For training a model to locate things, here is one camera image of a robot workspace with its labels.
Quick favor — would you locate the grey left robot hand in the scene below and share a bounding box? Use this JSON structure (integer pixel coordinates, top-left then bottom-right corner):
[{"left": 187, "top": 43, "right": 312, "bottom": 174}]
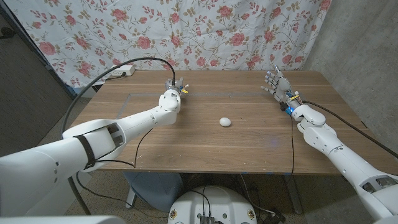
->
[{"left": 164, "top": 77, "right": 190, "bottom": 99}]

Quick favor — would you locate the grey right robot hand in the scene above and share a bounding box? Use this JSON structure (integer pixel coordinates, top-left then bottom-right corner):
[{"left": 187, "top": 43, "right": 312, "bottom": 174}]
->
[{"left": 260, "top": 65, "right": 303, "bottom": 108}]

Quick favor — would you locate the floral backdrop cloth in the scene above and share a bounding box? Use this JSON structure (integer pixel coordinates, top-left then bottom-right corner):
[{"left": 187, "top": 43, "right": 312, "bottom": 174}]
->
[{"left": 2, "top": 0, "right": 333, "bottom": 88}]

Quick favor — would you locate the white power strip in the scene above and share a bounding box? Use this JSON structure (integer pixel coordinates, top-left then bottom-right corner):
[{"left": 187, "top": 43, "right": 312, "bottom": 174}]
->
[{"left": 109, "top": 64, "right": 136, "bottom": 77}]

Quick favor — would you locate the white box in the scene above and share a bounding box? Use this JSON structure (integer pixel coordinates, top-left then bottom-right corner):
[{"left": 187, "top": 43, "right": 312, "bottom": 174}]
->
[{"left": 72, "top": 85, "right": 98, "bottom": 99}]

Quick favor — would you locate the grey table leg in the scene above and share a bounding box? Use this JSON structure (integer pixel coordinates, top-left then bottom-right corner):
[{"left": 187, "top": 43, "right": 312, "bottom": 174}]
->
[{"left": 284, "top": 174, "right": 304, "bottom": 215}]

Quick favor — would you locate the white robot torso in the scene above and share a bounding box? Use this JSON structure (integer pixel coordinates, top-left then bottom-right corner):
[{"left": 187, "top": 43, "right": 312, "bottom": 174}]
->
[{"left": 167, "top": 185, "right": 258, "bottom": 224}]

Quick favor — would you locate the black power adapter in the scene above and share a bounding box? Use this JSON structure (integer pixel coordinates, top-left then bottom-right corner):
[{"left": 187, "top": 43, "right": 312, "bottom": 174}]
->
[{"left": 263, "top": 210, "right": 287, "bottom": 224}]

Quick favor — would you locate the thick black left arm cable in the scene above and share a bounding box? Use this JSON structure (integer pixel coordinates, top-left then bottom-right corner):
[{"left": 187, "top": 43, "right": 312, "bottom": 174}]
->
[{"left": 60, "top": 57, "right": 177, "bottom": 216}]

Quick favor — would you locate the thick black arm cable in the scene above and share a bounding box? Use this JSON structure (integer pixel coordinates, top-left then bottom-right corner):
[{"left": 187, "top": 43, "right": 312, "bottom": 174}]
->
[
  {"left": 60, "top": 57, "right": 177, "bottom": 216},
  {"left": 303, "top": 100, "right": 398, "bottom": 159}
]

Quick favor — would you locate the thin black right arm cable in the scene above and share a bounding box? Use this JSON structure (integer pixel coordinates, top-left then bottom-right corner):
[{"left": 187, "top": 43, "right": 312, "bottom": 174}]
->
[{"left": 290, "top": 114, "right": 295, "bottom": 175}]

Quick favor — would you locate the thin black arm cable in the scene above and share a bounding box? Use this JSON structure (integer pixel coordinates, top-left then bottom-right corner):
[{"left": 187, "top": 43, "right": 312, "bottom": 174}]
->
[
  {"left": 290, "top": 114, "right": 295, "bottom": 175},
  {"left": 75, "top": 128, "right": 170, "bottom": 219}
]

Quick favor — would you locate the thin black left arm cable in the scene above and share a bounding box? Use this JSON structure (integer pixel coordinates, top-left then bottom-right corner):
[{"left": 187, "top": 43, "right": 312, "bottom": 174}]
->
[{"left": 75, "top": 128, "right": 170, "bottom": 219}]

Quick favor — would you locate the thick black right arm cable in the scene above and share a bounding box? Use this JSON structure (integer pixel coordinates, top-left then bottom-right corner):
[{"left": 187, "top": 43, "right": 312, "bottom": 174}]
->
[{"left": 303, "top": 100, "right": 398, "bottom": 159}]

